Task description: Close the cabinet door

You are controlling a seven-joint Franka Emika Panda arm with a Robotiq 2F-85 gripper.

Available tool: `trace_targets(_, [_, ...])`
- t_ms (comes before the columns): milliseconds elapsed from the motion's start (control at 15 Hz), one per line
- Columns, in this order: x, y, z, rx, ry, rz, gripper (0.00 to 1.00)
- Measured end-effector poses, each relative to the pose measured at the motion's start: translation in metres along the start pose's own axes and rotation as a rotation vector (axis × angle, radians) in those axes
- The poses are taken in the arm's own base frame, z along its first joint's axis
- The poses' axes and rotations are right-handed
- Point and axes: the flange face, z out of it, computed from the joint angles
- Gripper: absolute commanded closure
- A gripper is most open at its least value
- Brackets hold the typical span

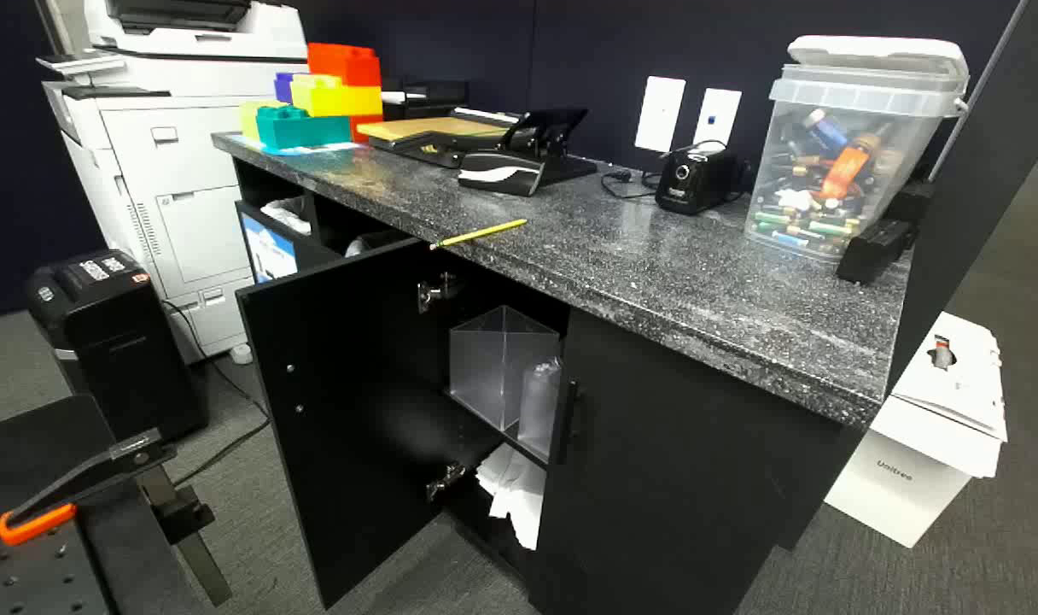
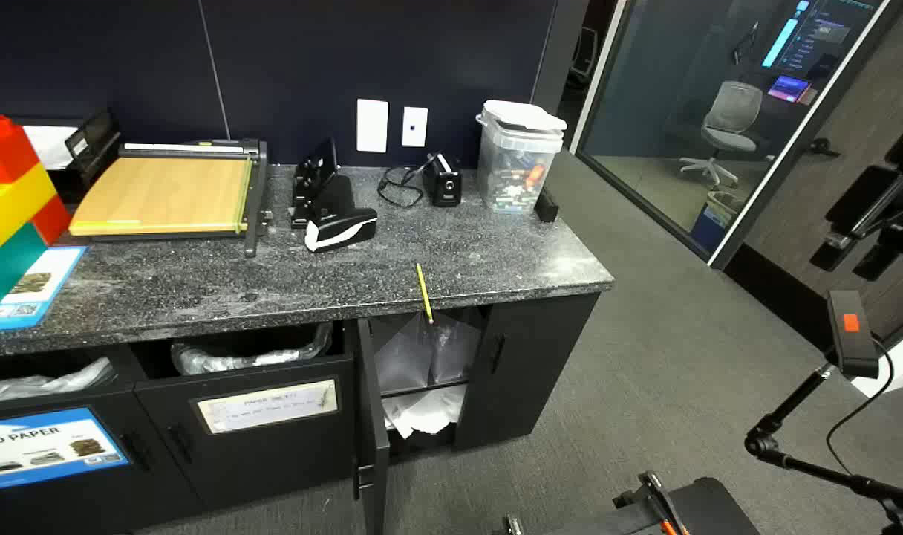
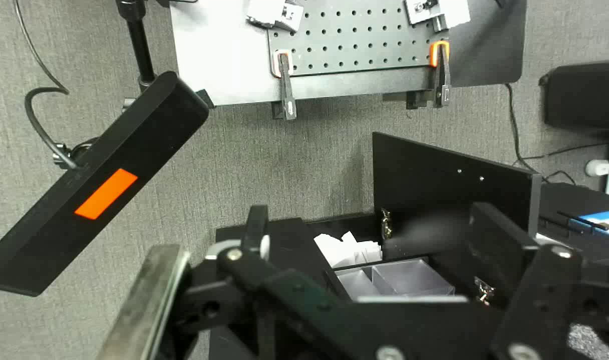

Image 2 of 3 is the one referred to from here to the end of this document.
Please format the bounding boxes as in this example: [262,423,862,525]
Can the black cabinet door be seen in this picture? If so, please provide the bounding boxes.
[453,295,597,450]
[352,320,390,535]

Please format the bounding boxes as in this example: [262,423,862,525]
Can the white papers inside cabinet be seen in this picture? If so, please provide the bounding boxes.
[367,311,483,441]

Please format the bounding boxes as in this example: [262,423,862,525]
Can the yellow pencil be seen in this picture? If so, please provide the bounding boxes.
[416,262,436,328]

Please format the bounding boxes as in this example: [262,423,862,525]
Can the black electric pencil sharpener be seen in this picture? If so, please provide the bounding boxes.
[424,151,461,207]

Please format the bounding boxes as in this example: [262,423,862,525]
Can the small black box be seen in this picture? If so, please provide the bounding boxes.
[535,187,557,222]

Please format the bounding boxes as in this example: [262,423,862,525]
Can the black and white stapler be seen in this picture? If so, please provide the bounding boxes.
[303,176,376,253]

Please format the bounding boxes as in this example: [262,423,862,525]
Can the clear plastic container with lid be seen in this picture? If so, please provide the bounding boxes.
[474,99,566,213]

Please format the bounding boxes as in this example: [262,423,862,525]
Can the white outlet plate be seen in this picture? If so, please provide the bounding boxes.
[401,106,428,148]

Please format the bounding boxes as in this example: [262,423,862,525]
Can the black hole punch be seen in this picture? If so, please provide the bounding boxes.
[289,139,338,228]

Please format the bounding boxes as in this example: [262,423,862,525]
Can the black trash bin drawer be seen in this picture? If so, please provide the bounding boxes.
[134,320,360,511]

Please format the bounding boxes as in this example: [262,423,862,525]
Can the wooden paper cutter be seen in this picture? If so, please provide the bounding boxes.
[69,139,271,255]

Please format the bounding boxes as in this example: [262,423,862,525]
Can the white office chair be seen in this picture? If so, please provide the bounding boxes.
[681,80,764,187]

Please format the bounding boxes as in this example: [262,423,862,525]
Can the black label printer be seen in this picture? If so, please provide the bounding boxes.
[26,111,121,206]

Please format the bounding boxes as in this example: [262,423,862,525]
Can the black recycling drawer blue label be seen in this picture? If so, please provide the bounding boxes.
[0,349,199,535]

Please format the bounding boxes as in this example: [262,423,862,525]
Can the blue paper sheet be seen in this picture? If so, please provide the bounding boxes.
[0,246,87,334]

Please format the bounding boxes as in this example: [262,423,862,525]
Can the colourful toy block stack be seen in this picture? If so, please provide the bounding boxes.
[0,117,69,301]

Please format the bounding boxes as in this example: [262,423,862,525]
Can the black power cable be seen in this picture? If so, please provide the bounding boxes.
[375,160,431,212]

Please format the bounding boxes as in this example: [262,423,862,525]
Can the white light switch plate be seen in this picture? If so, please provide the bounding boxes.
[355,99,390,154]

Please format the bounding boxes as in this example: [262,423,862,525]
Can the black camera on stand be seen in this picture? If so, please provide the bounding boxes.
[829,291,878,377]

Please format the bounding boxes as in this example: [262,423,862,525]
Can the black articulated camera stand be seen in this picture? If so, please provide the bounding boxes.
[743,359,903,535]

